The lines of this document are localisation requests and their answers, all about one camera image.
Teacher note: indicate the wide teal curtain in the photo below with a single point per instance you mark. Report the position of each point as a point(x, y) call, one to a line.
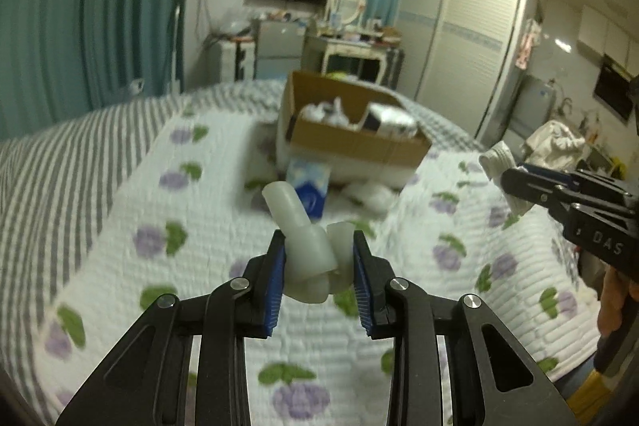
point(90, 17)

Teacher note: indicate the white side cabinet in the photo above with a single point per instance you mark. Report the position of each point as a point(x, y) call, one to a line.
point(227, 59)

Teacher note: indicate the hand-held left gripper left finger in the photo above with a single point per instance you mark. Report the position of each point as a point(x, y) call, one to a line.
point(275, 286)

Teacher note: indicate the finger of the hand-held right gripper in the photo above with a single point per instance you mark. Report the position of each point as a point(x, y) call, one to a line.
point(526, 190)
point(545, 171)

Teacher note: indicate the clear plastic bag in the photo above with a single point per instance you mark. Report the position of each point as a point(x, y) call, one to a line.
point(235, 21)

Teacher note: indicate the yellow bag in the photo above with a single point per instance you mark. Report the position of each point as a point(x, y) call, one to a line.
point(591, 398)

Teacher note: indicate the white wall cabinets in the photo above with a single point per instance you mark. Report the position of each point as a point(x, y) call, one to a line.
point(604, 31)

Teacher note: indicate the silver dark packet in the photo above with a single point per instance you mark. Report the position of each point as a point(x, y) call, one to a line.
point(392, 119)

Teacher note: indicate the person's right hand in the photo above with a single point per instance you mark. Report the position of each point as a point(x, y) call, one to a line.
point(611, 306)

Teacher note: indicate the pink hanging cloth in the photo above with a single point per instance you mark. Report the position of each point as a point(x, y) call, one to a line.
point(526, 44)

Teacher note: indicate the white sock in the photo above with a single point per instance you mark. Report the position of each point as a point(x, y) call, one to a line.
point(496, 161)

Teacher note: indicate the small grey fridge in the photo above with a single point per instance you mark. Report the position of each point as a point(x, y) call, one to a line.
point(277, 49)

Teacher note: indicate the white cloth pile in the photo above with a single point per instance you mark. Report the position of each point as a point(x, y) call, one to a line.
point(556, 139)

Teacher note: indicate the white plastic pipe fitting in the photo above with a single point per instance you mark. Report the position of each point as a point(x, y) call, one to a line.
point(307, 254)

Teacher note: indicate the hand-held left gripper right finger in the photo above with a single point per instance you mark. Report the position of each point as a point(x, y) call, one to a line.
point(361, 294)

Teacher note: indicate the floral quilted blanket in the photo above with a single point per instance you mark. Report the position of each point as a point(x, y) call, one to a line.
point(164, 266)

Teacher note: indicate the black range hood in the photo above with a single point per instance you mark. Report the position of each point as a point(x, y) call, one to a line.
point(614, 89)

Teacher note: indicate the white crumpled cloth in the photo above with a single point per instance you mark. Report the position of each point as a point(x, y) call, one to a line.
point(324, 111)

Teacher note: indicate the white washing machine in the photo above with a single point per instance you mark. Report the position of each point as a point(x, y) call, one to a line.
point(534, 106)

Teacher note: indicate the cardboard box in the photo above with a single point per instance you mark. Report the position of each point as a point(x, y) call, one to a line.
point(349, 141)

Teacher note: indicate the white sliding wardrobe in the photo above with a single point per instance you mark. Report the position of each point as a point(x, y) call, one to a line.
point(459, 41)

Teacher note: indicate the blue tissue packet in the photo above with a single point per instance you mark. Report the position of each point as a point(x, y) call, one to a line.
point(309, 189)

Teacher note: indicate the white dressing table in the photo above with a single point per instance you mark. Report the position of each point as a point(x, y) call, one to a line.
point(344, 51)

